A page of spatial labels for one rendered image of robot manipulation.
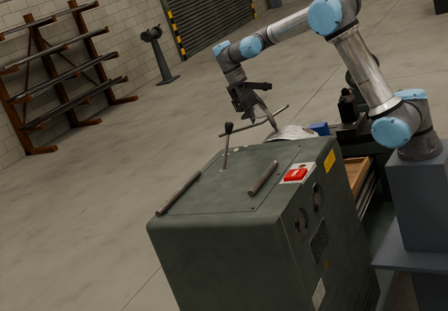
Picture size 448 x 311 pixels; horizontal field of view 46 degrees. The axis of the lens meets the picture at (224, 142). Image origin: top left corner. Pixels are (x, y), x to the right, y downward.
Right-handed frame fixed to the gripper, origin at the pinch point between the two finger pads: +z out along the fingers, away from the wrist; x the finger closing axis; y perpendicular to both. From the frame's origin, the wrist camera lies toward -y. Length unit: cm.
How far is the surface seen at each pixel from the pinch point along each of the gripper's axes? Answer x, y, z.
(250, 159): 16.9, 20.2, 4.2
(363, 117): -22, -61, 30
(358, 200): -1, -25, 53
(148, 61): -942, -301, -23
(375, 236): -10, -31, 78
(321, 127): -12.9, -31.5, 19.7
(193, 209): 30, 52, 3
